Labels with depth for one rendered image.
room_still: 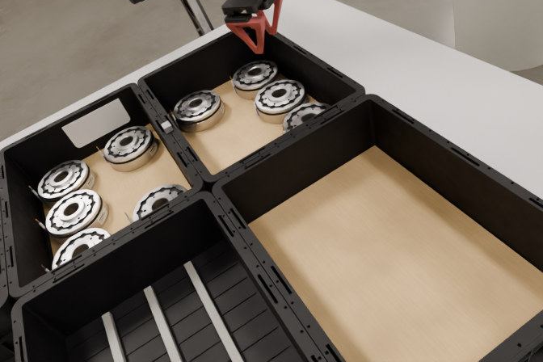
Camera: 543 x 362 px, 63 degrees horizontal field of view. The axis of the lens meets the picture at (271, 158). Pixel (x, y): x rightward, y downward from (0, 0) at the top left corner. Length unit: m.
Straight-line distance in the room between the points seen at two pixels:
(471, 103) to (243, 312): 0.68
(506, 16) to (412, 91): 1.14
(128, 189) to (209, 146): 0.17
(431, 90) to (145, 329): 0.79
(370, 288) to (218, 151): 0.40
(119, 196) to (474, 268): 0.61
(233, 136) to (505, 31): 1.58
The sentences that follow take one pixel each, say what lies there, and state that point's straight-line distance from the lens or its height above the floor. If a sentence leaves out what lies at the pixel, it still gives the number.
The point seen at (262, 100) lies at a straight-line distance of 0.90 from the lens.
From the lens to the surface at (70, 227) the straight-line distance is 0.85.
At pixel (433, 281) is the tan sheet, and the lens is 0.63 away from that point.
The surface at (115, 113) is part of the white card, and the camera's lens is 1.00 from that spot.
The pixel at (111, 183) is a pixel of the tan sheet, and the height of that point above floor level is 0.83.
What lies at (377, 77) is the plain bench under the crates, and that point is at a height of 0.70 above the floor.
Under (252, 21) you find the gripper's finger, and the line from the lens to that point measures 0.75.
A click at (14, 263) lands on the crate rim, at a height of 0.93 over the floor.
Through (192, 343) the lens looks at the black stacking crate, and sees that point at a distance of 0.65.
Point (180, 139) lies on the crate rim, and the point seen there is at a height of 0.93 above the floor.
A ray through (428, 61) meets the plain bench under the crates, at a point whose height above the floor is 0.70.
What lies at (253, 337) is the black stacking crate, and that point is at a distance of 0.62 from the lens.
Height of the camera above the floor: 1.37
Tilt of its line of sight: 42 degrees down
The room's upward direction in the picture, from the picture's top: 20 degrees counter-clockwise
